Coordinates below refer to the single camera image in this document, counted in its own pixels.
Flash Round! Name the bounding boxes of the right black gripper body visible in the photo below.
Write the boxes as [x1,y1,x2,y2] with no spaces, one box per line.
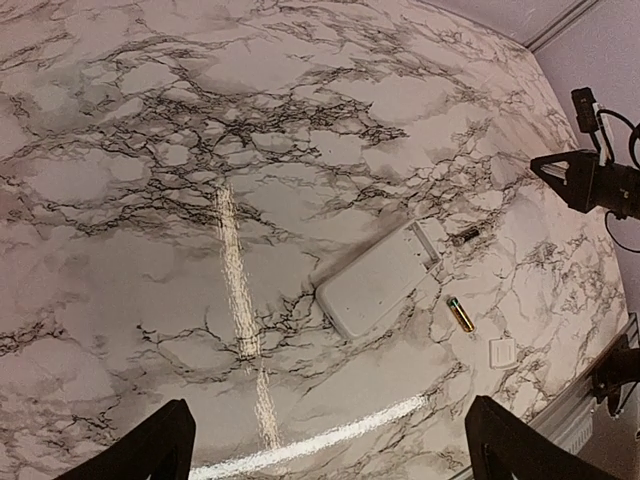
[566,150,605,213]

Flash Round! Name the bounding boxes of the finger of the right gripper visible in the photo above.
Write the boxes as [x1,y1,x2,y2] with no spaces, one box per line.
[530,152,568,193]

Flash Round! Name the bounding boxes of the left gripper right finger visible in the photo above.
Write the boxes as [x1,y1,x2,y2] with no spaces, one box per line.
[465,396,615,480]

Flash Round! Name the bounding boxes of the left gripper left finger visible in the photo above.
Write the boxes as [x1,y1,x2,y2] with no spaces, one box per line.
[58,399,195,480]

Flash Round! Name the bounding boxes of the white battery cover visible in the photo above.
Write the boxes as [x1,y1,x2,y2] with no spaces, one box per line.
[489,338,517,370]

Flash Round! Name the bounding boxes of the black AAA battery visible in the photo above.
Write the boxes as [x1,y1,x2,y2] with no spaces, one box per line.
[452,227,481,246]

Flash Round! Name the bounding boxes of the batteries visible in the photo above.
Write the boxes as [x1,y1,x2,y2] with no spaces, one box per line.
[446,296,475,333]

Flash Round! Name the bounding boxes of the white remote control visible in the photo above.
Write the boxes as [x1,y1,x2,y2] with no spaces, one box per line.
[316,219,441,339]

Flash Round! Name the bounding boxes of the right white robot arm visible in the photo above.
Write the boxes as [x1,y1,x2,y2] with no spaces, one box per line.
[530,109,639,220]

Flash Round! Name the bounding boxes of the front aluminium rail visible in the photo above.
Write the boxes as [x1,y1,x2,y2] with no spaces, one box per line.
[529,312,639,455]

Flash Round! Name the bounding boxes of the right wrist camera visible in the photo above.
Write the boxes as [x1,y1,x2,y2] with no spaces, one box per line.
[571,87,616,166]

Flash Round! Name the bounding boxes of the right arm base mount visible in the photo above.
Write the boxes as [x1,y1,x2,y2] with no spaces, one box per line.
[591,335,639,418]

